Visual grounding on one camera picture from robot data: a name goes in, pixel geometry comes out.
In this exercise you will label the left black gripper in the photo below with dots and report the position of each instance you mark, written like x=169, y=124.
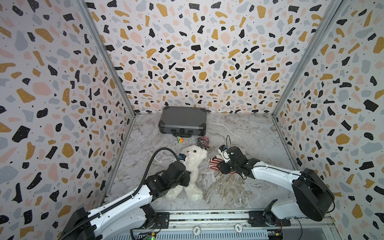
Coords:
x=188, y=178

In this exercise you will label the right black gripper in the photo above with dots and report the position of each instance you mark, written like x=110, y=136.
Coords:
x=225, y=165

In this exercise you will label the red white striped knit sweater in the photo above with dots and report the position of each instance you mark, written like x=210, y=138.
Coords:
x=216, y=163

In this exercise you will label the white teddy bear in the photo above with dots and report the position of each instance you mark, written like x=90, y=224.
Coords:
x=194, y=157

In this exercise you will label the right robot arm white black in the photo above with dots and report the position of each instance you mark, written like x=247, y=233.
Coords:
x=312, y=198

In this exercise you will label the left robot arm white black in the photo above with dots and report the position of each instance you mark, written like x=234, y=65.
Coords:
x=132, y=211

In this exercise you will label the small green orange toy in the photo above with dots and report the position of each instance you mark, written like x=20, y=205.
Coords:
x=180, y=140

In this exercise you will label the bag of toy bricks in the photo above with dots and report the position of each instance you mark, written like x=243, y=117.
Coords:
x=204, y=143

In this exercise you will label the dark grey hard case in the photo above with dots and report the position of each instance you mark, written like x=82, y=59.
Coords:
x=183, y=122

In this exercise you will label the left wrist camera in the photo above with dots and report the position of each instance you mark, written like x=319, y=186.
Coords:
x=182, y=158

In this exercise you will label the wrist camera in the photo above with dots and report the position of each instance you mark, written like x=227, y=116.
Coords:
x=223, y=152
x=182, y=158

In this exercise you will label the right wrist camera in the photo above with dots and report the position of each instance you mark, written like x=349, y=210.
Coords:
x=223, y=152

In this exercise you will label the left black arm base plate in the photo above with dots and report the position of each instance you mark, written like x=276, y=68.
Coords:
x=159, y=222

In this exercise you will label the aluminium mounting rail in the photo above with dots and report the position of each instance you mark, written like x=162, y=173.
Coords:
x=232, y=225

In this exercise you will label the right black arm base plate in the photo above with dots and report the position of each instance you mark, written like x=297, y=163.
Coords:
x=262, y=219

